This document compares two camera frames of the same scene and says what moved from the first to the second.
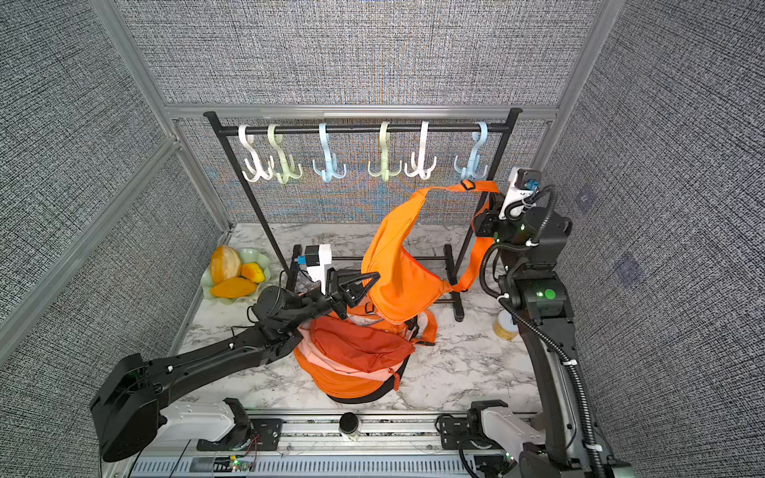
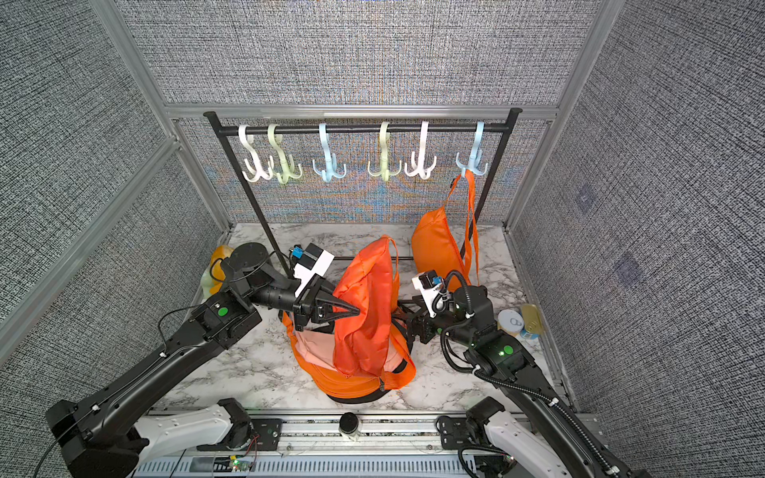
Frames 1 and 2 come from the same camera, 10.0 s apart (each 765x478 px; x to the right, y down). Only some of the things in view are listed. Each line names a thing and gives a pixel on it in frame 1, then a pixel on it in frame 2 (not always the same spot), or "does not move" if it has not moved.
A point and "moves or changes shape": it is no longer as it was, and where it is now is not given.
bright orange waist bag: [403, 285] → [445, 239]
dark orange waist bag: [358, 346] moves or changes shape
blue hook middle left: [331, 160] does not move
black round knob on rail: [349, 422] does not move
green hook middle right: [383, 130] does not move
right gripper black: [498, 223] → [415, 325]
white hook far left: [248, 139] does not move
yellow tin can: [504, 327] does not move
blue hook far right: [472, 169] does not move
